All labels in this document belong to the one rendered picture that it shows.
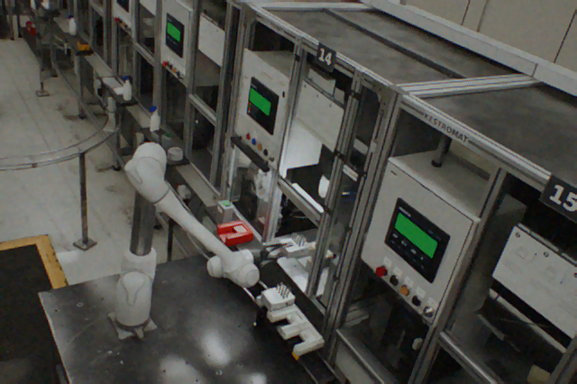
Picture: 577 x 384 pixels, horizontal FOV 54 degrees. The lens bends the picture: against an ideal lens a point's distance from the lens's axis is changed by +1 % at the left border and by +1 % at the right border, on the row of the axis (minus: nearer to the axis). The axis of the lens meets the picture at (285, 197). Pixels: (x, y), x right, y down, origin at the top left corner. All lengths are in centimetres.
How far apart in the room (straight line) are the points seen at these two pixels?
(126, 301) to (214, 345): 46
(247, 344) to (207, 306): 31
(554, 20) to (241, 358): 436
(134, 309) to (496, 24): 474
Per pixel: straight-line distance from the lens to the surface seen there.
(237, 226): 300
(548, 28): 593
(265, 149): 275
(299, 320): 264
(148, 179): 231
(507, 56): 270
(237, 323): 284
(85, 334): 278
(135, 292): 261
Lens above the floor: 266
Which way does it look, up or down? 31 degrees down
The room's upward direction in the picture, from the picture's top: 10 degrees clockwise
